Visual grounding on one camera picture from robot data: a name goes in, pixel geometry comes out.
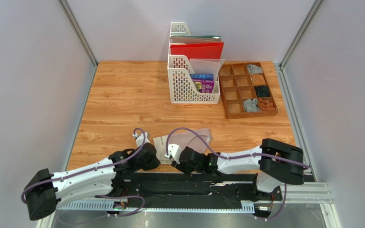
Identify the grey underwear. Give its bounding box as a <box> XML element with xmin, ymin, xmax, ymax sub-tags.
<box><xmin>243</xmin><ymin>98</ymin><xmax>260</xmax><ymax>113</ymax></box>

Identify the red folder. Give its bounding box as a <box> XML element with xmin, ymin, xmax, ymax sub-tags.
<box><xmin>170</xmin><ymin>42</ymin><xmax>224</xmax><ymax>59</ymax></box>

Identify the brown rolled cloth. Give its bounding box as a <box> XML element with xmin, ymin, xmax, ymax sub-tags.
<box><xmin>251</xmin><ymin>74</ymin><xmax>267</xmax><ymax>86</ymax></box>

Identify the translucent plastic folder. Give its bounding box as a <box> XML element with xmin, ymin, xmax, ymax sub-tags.
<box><xmin>189</xmin><ymin>58</ymin><xmax>225</xmax><ymax>81</ymax></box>

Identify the grey rolled cloth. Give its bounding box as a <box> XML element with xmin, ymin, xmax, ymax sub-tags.
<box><xmin>246</xmin><ymin>64</ymin><xmax>263</xmax><ymax>74</ymax></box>

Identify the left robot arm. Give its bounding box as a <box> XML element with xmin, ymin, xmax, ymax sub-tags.
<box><xmin>21</xmin><ymin>128</ymin><xmax>160</xmax><ymax>221</ymax></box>

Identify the black rolled cloth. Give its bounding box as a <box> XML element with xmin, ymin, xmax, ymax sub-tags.
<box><xmin>254</xmin><ymin>85</ymin><xmax>271</xmax><ymax>98</ymax></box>

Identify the orange rolled cloth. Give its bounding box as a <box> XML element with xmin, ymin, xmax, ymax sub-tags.
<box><xmin>259</xmin><ymin>98</ymin><xmax>276</xmax><ymax>112</ymax></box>

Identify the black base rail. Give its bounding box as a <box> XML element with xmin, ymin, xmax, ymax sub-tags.
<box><xmin>64</xmin><ymin>171</ymin><xmax>316</xmax><ymax>216</ymax></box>

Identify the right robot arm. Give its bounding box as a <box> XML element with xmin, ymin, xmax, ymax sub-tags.
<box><xmin>165</xmin><ymin>138</ymin><xmax>309</xmax><ymax>193</ymax></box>

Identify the pink underwear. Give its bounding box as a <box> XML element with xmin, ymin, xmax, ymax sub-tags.
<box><xmin>153</xmin><ymin>128</ymin><xmax>211</xmax><ymax>164</ymax></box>

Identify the purple book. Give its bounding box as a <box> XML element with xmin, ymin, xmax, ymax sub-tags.
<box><xmin>192</xmin><ymin>79</ymin><xmax>215</xmax><ymax>94</ymax></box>

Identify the wooden compartment tray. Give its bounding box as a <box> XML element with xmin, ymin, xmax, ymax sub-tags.
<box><xmin>219</xmin><ymin>62</ymin><xmax>278</xmax><ymax>119</ymax></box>

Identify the blue book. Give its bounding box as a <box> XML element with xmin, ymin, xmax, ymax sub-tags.
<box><xmin>190</xmin><ymin>74</ymin><xmax>214</xmax><ymax>80</ymax></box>

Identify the white file organizer rack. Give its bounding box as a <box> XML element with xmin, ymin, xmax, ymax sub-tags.
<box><xmin>167</xmin><ymin>22</ymin><xmax>225</xmax><ymax>105</ymax></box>

